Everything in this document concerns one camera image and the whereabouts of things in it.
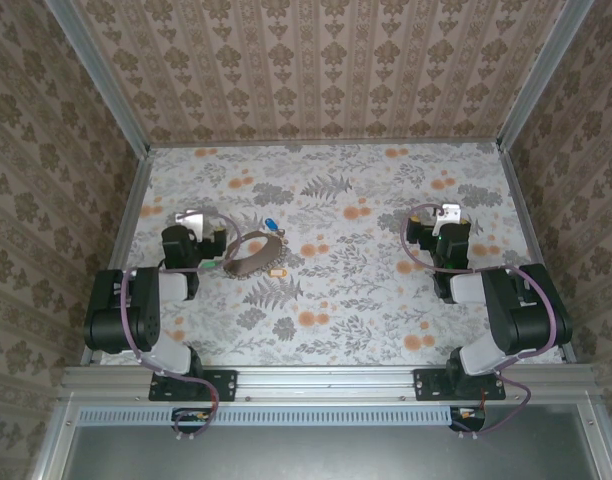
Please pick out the aluminium frame post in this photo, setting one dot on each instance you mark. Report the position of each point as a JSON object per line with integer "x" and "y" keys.
{"x": 540, "y": 75}
{"x": 100, "y": 75}

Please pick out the yellow key tag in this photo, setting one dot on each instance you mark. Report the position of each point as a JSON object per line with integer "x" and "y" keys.
{"x": 276, "y": 273}

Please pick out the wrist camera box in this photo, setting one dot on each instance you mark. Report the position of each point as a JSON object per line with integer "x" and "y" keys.
{"x": 191, "y": 222}
{"x": 447, "y": 216}

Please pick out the grey metal panel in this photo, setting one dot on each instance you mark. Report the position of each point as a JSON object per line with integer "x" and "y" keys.
{"x": 336, "y": 455}

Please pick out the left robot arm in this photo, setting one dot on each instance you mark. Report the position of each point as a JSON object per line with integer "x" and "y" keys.
{"x": 141, "y": 310}

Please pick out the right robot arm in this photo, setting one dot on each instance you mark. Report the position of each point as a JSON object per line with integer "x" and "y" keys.
{"x": 516, "y": 310}

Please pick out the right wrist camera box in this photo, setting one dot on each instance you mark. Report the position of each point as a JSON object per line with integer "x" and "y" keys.
{"x": 447, "y": 216}

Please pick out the black connector box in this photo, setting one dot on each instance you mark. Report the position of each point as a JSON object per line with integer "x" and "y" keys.
{"x": 468, "y": 416}
{"x": 193, "y": 416}

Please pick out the thin aluminium table edge rail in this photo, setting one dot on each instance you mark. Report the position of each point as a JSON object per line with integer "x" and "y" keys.
{"x": 336, "y": 142}

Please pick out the blue key tag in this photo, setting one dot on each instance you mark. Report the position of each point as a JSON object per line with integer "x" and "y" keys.
{"x": 271, "y": 224}

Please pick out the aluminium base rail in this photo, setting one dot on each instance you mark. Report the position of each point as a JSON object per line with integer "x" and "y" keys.
{"x": 326, "y": 382}

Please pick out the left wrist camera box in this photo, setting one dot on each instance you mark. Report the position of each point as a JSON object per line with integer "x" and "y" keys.
{"x": 191, "y": 222}

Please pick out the green key tag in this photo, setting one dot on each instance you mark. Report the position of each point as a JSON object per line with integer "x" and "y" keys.
{"x": 212, "y": 263}

